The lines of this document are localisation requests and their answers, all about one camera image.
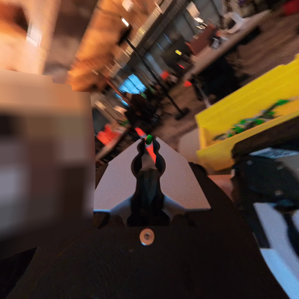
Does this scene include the pile of small building pieces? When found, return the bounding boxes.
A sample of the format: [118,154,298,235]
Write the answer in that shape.
[213,99,292,141]

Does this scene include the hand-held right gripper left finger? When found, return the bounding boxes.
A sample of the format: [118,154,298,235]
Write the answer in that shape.
[93,138,144,226]

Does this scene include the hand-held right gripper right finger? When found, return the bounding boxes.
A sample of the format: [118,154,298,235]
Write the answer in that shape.
[154,137,212,226]

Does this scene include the yellow plastic bin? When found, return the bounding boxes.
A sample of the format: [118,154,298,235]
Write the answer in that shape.
[195,54,299,172]

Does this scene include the black pole stand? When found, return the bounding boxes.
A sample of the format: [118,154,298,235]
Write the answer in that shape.
[120,35,190,121]

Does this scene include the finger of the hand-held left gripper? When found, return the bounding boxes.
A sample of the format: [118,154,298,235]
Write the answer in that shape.
[253,202,299,299]

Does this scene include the orange traffic cone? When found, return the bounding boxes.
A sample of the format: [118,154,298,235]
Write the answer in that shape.
[135,127,157,164]

